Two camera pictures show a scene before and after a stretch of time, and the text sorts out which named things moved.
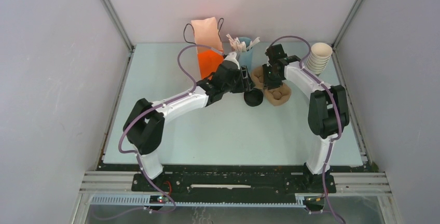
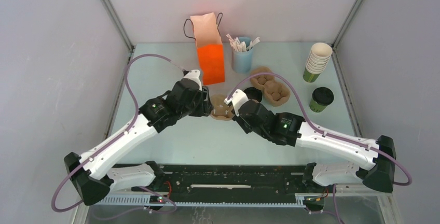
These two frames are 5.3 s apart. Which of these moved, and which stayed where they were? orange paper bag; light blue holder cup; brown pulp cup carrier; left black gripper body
Moved: left black gripper body
Stayed: orange paper bag; light blue holder cup; brown pulp cup carrier
